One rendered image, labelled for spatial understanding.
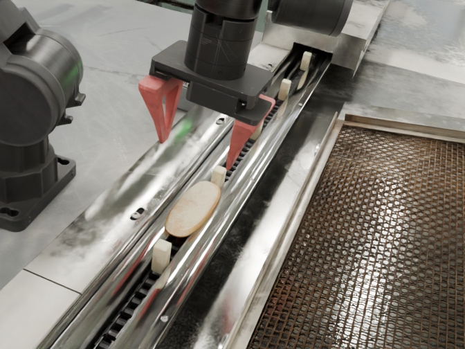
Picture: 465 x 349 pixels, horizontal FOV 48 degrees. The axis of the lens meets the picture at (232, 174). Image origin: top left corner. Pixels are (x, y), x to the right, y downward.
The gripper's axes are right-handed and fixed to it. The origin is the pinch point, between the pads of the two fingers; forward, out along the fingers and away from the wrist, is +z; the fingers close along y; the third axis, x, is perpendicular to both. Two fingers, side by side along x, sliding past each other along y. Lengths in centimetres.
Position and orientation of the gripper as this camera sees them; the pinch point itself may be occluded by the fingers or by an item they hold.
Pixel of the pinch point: (197, 147)
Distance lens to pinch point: 53.9
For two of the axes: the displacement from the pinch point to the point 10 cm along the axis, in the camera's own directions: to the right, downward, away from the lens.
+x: -3.5, 4.8, -8.1
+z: -2.1, 8.0, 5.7
